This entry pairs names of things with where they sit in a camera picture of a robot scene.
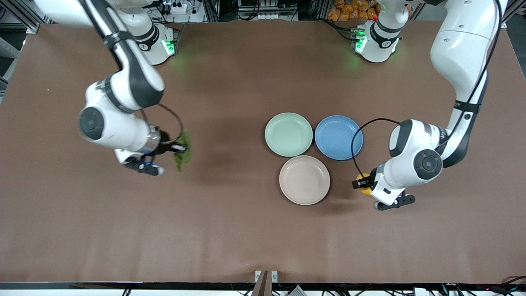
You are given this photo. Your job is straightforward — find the yellow lemon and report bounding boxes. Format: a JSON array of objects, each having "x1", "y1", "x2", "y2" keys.
[{"x1": 355, "y1": 173, "x2": 374, "y2": 195}]

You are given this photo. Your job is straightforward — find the green lettuce leaf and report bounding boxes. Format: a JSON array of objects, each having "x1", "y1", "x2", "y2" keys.
[{"x1": 173, "y1": 129, "x2": 194, "y2": 172}]

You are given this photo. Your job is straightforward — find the blue plate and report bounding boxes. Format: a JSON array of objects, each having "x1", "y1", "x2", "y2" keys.
[{"x1": 314, "y1": 115, "x2": 364, "y2": 161}]

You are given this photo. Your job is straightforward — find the pale pink plate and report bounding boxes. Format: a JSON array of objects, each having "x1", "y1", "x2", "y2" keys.
[{"x1": 279, "y1": 155, "x2": 331, "y2": 206}]

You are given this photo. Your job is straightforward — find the light green plate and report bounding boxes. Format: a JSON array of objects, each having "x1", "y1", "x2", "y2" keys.
[{"x1": 265, "y1": 112, "x2": 314, "y2": 157}]

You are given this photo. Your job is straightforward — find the white power strip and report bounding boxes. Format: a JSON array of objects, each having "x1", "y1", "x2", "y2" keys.
[{"x1": 161, "y1": 0, "x2": 190, "y2": 15}]

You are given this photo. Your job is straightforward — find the grey equipment rack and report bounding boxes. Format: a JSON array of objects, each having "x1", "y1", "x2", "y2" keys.
[{"x1": 238, "y1": 0, "x2": 300, "y2": 21}]

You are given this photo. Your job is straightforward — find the orange snack bags pile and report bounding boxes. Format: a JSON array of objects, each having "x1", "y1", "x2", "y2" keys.
[{"x1": 327, "y1": 0, "x2": 381, "y2": 22}]

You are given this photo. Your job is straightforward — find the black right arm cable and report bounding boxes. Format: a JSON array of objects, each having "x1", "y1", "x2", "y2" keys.
[{"x1": 140, "y1": 103, "x2": 185, "y2": 143}]

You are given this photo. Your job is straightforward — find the metal table edge bracket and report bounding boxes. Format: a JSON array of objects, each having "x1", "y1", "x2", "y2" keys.
[{"x1": 251, "y1": 270, "x2": 279, "y2": 296}]

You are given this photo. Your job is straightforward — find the aluminium frame profile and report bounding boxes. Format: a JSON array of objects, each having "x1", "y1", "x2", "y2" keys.
[{"x1": 0, "y1": 0, "x2": 42, "y2": 34}]

